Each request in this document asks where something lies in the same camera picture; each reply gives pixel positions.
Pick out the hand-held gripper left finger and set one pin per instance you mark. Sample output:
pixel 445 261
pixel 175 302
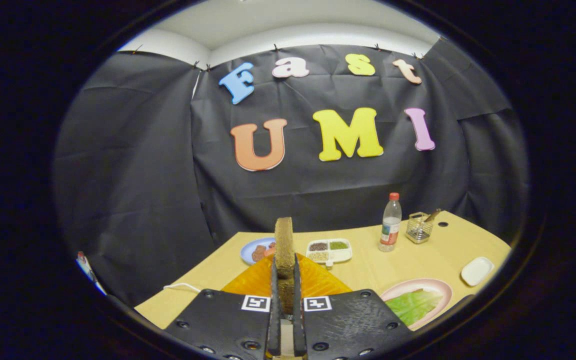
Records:
pixel 228 325

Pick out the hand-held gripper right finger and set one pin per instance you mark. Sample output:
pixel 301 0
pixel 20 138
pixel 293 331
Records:
pixel 353 325

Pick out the green lettuce leaf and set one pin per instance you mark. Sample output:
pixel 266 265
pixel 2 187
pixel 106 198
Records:
pixel 413 306

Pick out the brown toasted bread slice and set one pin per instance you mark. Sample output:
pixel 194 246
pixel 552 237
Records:
pixel 284 245

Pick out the blue plate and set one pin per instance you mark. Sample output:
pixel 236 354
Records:
pixel 248 249

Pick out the white divided seasoning dish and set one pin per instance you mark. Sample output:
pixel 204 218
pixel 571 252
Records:
pixel 329 250

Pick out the red meat slices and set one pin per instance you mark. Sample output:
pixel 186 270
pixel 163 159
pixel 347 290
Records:
pixel 260 252

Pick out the pink round plate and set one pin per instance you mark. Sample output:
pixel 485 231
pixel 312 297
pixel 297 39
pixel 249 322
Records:
pixel 440 287

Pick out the clear bottle with red cap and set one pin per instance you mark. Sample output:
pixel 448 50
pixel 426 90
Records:
pixel 390 227

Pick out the white square plate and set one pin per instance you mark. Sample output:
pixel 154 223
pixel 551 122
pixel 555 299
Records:
pixel 477 271

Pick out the black backdrop cloth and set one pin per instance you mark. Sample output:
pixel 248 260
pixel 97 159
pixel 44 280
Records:
pixel 143 200

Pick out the red and white object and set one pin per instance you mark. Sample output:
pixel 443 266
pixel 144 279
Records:
pixel 87 265

